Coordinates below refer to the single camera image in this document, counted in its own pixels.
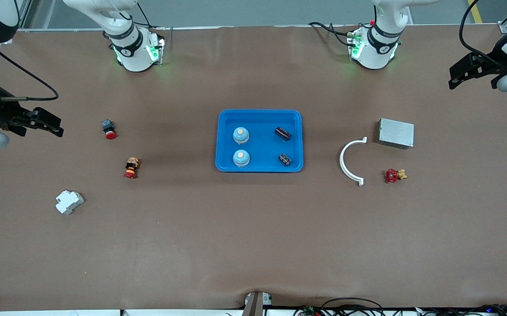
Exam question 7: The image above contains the blue dome bell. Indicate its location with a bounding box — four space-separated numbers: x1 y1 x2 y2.
232 149 250 168
232 127 250 145

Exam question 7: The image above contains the red button black body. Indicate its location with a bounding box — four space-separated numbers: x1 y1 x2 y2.
101 119 118 140

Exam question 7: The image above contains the white circuit breaker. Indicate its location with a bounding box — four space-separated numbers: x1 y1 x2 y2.
55 190 85 215

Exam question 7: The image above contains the silver metal box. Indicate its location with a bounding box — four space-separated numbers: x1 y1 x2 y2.
377 118 414 150

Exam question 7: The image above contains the red yellow emergency stop button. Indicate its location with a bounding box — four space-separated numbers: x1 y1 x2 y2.
124 157 141 179

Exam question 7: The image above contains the white semicircular pipe clamp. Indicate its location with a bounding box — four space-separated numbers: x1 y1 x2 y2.
339 137 368 187

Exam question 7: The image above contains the blue plastic tray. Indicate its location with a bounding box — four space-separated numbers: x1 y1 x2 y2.
215 109 303 173

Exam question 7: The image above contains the brown table cover mat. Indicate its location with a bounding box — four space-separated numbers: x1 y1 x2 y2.
0 24 507 311

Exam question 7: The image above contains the brass valve red handle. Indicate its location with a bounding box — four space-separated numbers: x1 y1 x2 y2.
384 168 408 183

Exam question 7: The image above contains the black right arm base cable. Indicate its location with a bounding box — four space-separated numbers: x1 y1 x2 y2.
136 0 168 42

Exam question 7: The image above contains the black arm base cable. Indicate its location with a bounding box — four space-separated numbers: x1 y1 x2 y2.
136 0 168 42
308 21 356 47

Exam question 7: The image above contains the black left arm base cable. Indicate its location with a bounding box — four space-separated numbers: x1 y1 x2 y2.
308 21 356 47

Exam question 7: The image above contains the black cable bundle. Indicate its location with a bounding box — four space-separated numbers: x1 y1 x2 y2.
416 304 507 316

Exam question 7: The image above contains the black looped cable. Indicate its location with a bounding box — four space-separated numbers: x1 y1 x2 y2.
321 298 384 316

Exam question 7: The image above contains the metal bracket with dark post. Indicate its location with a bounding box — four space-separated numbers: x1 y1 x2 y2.
243 291 272 316

